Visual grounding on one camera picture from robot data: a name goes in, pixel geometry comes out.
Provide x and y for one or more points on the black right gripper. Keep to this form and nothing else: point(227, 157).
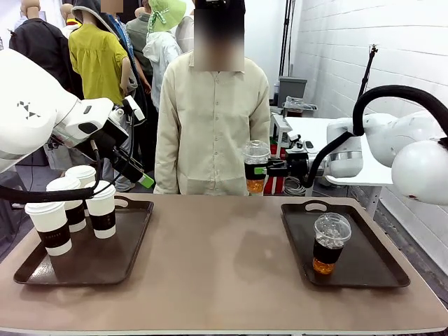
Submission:
point(295, 166)

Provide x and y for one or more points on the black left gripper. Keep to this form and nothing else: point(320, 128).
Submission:
point(120, 159)

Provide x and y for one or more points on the clear plastic iced coffee cup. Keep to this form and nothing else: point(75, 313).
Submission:
point(330, 252)
point(256, 154)

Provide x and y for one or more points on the white paper coffee cup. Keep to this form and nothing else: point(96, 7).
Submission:
point(52, 224)
point(101, 217)
point(63, 183)
point(81, 173)

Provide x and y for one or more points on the person right forearm beige sleeve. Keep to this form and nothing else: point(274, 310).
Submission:
point(166, 164)

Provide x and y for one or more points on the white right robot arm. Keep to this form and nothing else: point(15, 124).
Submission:
point(420, 175)

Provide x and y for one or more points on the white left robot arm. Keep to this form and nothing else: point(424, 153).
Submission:
point(28, 105)

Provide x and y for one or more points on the person left forearm beige sleeve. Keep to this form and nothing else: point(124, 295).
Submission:
point(260, 129)

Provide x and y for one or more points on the brown plastic serving tray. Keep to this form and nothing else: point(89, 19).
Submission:
point(115, 252)
point(371, 259)

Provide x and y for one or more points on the person torso beige shirt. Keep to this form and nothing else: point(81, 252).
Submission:
point(210, 133)

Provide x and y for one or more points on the white folding table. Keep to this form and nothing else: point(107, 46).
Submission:
point(315, 127)

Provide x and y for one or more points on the clear plastic bag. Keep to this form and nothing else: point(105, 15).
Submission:
point(299, 105)

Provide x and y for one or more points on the grey bin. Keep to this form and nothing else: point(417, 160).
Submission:
point(294, 87)

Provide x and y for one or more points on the mannequin with white jacket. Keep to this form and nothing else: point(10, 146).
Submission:
point(162, 56)

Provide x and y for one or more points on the mannequin with yellow blouse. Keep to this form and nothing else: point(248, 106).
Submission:
point(96, 63)

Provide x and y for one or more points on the black light stand poles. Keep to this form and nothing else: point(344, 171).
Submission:
point(286, 35)

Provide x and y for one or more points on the black tripod stand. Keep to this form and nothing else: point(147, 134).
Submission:
point(367, 77)

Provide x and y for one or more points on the mannequin with grey-green shirt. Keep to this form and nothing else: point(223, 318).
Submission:
point(138, 38)

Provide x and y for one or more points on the person blurred head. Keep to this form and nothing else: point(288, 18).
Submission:
point(218, 35)

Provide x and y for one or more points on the green sun hat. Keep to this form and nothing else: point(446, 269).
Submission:
point(168, 14)

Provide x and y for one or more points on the mannequin with black coat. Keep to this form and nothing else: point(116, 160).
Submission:
point(38, 49)

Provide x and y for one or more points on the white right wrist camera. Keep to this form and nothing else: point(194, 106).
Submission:
point(297, 141)

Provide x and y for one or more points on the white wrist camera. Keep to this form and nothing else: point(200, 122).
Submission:
point(134, 108)
point(297, 141)

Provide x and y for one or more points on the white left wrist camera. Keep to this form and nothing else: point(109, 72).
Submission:
point(134, 108)

